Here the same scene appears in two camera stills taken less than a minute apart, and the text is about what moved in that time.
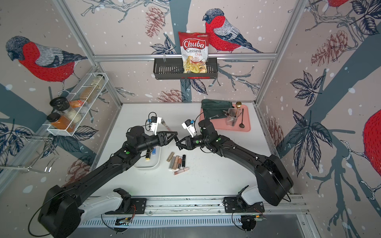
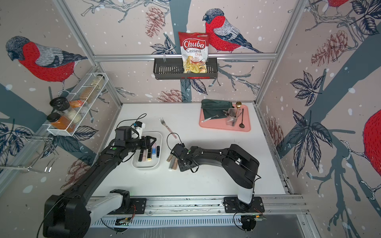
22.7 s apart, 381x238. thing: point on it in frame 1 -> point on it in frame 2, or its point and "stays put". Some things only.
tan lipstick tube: [175, 163] stays put
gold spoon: [238, 105] stays put
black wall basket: [172, 68] stays put
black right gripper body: [197, 142] -> [182, 168]
